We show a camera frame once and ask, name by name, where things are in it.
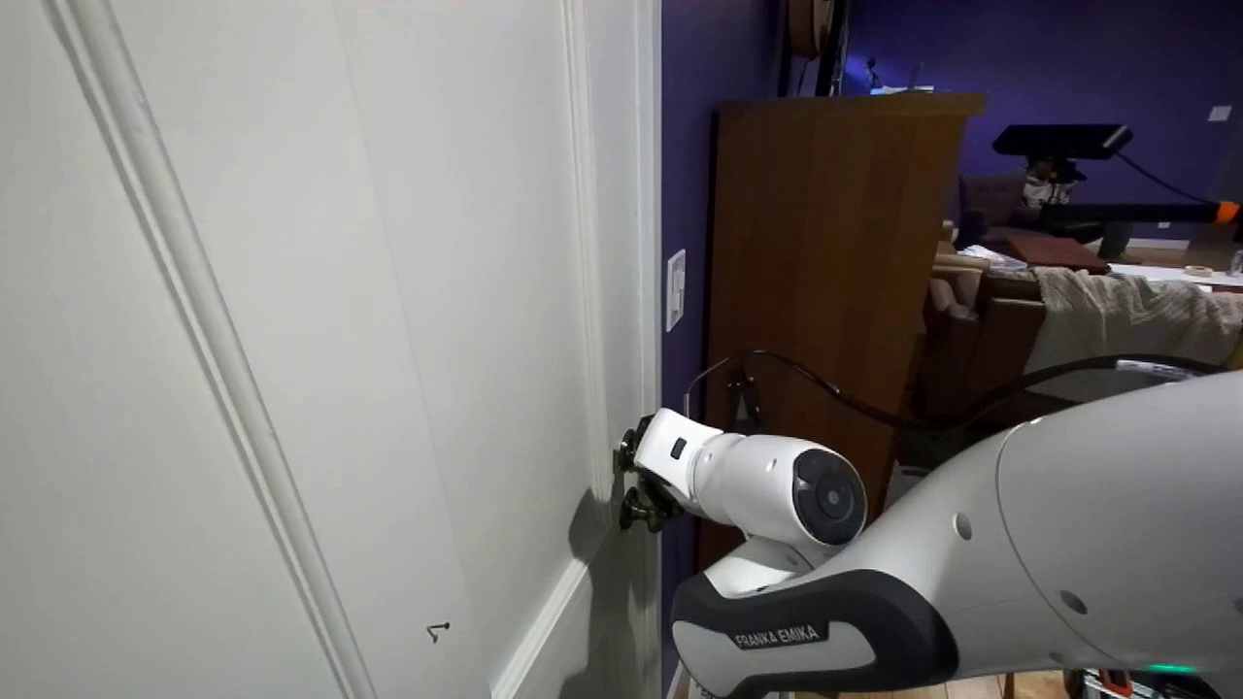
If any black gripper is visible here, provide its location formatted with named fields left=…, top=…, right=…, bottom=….
left=613, top=415, right=669, bottom=486

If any dark metal door knob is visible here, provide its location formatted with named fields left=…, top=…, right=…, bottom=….
left=616, top=478, right=677, bottom=538

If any white panelled door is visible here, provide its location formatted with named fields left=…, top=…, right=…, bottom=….
left=0, top=0, right=665, bottom=699

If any brown wooden cabinet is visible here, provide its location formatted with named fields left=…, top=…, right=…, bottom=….
left=706, top=90, right=987, bottom=522

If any beige draped cloth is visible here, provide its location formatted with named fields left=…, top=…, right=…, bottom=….
left=1028, top=262, right=1243, bottom=372

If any black bar on desk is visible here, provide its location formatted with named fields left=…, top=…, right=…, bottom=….
left=1031, top=199, right=1224, bottom=246

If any white wall light switch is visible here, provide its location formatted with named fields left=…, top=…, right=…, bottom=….
left=660, top=246, right=692, bottom=333

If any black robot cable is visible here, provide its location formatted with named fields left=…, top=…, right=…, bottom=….
left=678, top=342, right=1228, bottom=439

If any black camera on stand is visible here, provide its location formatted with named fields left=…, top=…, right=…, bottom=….
left=989, top=120, right=1136, bottom=209

